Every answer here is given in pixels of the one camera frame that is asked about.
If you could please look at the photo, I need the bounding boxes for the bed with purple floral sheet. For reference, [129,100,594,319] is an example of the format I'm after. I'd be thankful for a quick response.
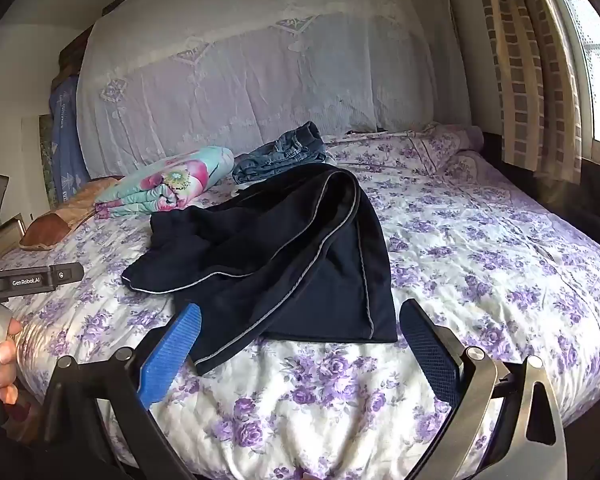
[0,122,600,480]

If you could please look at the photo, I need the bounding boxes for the floral teal pink pillow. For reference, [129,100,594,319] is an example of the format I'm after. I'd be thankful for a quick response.
[94,146,236,218]

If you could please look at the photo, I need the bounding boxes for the navy pants with grey piping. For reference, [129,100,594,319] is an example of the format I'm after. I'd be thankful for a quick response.
[121,162,398,377]

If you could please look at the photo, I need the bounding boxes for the blue denim jeans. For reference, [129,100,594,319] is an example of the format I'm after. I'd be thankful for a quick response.
[231,121,337,186]

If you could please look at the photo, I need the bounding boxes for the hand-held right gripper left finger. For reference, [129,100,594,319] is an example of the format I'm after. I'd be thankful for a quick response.
[42,303,202,480]

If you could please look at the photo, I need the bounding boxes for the green wall poster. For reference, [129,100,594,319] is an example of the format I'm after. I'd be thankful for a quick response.
[38,114,58,207]

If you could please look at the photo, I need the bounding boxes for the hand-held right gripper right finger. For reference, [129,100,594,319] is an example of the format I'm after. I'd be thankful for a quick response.
[399,299,568,480]

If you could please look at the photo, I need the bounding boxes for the white lace cover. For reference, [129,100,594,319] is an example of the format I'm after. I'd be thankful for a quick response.
[75,0,473,181]

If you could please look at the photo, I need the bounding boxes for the beige checked curtain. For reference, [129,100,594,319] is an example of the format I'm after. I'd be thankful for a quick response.
[477,0,583,186]

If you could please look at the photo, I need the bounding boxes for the brown cloth bundle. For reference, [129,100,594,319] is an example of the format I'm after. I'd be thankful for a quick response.
[50,25,97,92]

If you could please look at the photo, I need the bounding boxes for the person's left hand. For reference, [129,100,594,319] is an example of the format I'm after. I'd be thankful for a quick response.
[0,317,25,408]

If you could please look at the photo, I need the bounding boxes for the brown pillow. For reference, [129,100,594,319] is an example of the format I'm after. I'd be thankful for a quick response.
[19,176,126,252]

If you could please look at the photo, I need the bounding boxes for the blue printed bag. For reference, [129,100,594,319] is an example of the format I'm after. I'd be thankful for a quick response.
[50,75,92,202]

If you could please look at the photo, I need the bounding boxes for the light wooden frame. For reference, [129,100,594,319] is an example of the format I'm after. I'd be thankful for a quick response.
[0,212,28,262]

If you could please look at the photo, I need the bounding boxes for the purple floral pillow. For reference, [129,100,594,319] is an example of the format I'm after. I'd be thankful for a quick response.
[414,122,486,177]

